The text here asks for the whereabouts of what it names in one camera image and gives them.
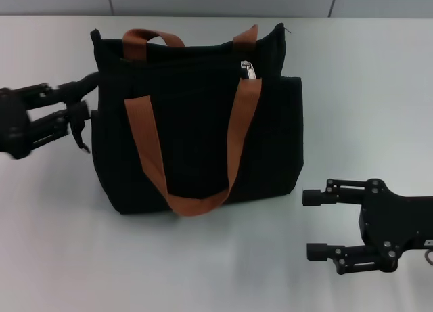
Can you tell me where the black bag with brown handles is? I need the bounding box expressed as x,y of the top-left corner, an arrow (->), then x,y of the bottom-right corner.
71,22 -> 304,218

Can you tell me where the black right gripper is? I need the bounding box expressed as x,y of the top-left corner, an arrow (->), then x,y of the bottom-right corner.
302,177 -> 433,276

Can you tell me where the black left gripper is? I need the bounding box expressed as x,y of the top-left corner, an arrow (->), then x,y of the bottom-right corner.
0,71 -> 101,161

